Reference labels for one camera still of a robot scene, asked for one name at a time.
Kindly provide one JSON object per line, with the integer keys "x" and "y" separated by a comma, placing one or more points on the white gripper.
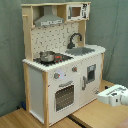
{"x": 114, "y": 96}

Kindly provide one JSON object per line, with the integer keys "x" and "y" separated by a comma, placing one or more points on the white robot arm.
{"x": 114, "y": 96}

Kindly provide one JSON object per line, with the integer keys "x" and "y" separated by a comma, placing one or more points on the wooden toy kitchen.
{"x": 38, "y": 78}

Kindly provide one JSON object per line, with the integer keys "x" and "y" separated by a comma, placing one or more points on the toy fridge door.
{"x": 90, "y": 79}

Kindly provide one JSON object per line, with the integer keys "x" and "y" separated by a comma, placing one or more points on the right red stove knob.
{"x": 74, "y": 69}

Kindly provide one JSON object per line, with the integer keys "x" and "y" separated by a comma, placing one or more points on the red stove knob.
{"x": 56, "y": 75}
{"x": 74, "y": 69}

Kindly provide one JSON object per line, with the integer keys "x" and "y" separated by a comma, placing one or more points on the toy oven door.
{"x": 63, "y": 98}

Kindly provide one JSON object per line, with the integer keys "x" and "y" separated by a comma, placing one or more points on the grey toy sink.
{"x": 79, "y": 51}

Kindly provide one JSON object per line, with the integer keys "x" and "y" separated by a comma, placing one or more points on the left red stove knob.
{"x": 56, "y": 75}

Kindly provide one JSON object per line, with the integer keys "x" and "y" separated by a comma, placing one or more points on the black toy stovetop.
{"x": 59, "y": 58}

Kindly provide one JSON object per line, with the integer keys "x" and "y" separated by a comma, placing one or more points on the black toy faucet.
{"x": 71, "y": 43}

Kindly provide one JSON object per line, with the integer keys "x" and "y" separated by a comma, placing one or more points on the green backdrop curtain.
{"x": 107, "y": 27}

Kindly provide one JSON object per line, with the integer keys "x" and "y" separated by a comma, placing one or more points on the silver toy pot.
{"x": 47, "y": 56}

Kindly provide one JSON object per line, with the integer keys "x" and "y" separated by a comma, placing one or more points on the white toy microwave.
{"x": 77, "y": 11}

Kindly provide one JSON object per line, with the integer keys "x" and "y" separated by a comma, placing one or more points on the grey range hood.
{"x": 48, "y": 18}

